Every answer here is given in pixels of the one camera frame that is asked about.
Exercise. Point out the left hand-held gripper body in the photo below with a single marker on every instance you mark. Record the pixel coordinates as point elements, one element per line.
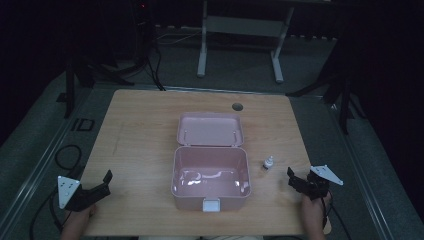
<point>71,196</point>

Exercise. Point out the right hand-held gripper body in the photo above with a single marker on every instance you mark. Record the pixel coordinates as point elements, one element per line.
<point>318,183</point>

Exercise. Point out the person's left hand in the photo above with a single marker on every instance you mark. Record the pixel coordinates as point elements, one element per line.
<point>78,221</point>

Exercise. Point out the person's right hand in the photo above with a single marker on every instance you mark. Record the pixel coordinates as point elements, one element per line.
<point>315,216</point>

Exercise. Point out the small white dropper bottle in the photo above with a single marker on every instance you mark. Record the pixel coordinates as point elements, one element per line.
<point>268,163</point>

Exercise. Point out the pink plastic box with lid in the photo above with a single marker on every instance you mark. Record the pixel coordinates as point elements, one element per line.
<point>210,160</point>

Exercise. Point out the black metal stand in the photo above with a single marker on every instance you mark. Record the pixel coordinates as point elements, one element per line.
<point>80,75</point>
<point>340,90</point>

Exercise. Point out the dark computer tower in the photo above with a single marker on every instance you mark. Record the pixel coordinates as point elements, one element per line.
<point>142,30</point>

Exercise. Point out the white metal desk frame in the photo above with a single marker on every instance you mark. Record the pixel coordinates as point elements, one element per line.
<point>243,26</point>

